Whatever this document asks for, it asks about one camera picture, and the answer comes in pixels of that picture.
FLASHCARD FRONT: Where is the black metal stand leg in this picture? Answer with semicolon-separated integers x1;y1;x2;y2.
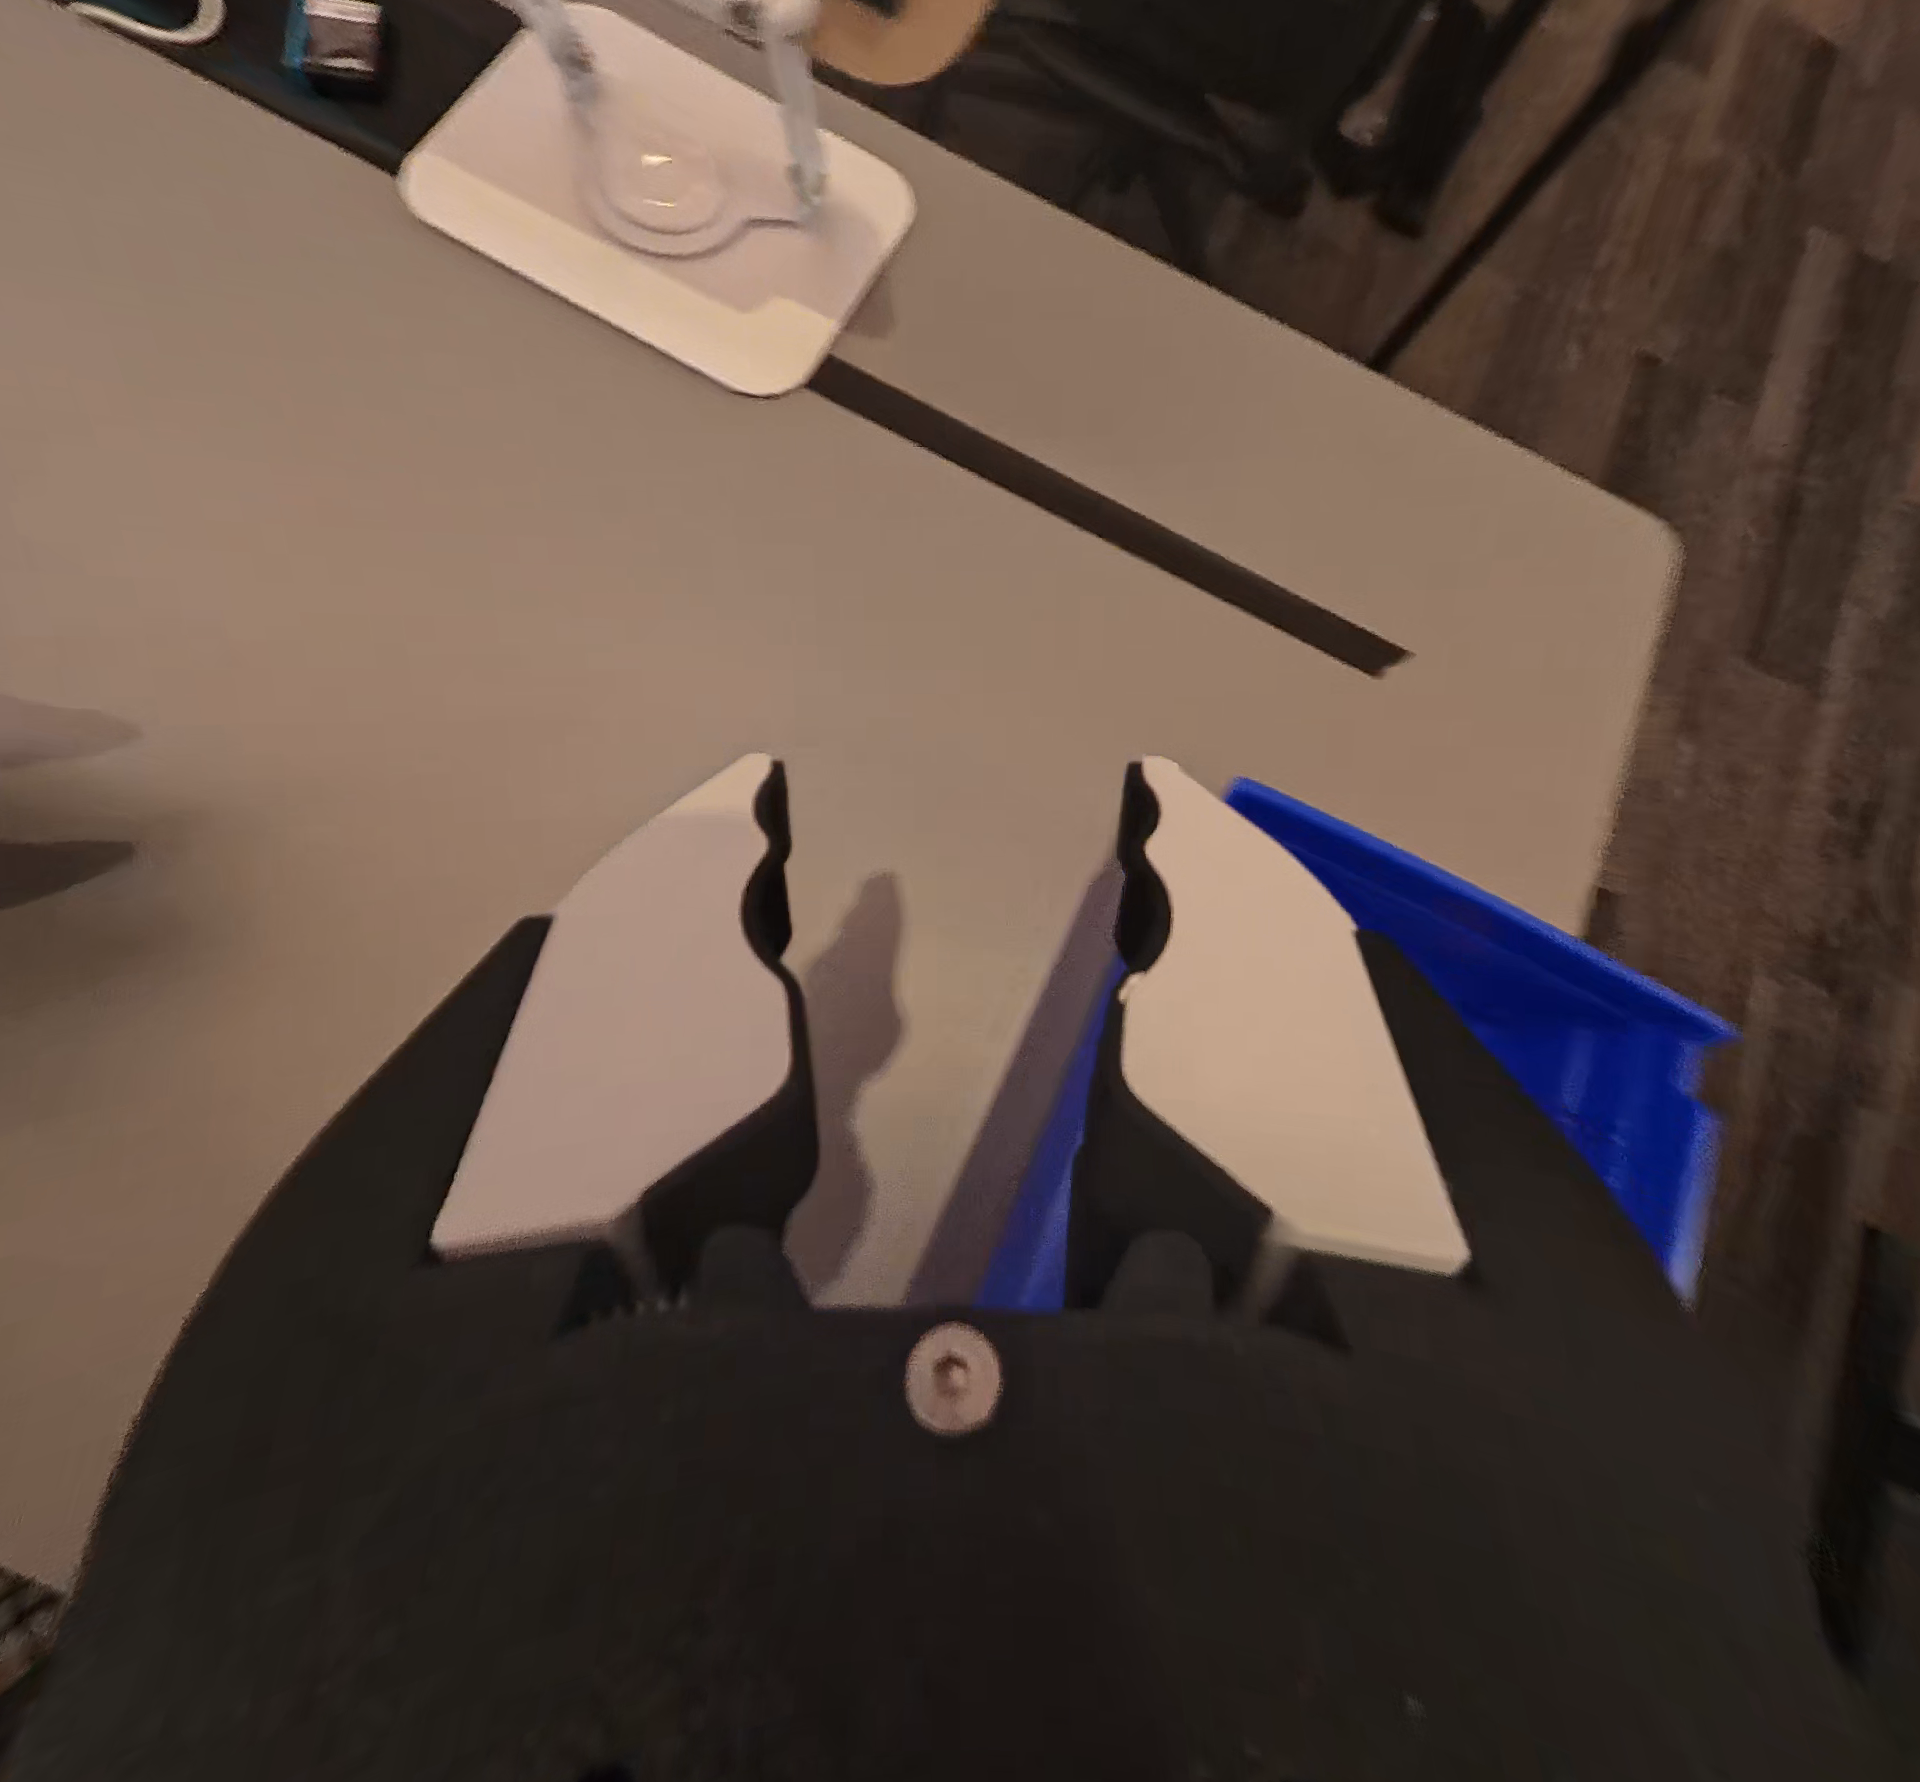
1368;0;1824;371

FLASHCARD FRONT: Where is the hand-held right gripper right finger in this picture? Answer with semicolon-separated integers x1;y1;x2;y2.
1114;755;1474;1318

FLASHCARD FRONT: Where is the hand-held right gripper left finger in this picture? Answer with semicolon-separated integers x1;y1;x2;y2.
430;753;821;1262

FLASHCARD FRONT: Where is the black mesh office chair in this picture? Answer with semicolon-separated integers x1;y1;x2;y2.
1808;1219;1920;1671

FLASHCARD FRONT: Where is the blue plastic object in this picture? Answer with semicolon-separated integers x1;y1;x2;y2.
981;776;1742;1317

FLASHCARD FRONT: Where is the white board stand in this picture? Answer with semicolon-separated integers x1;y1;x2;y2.
397;0;921;399

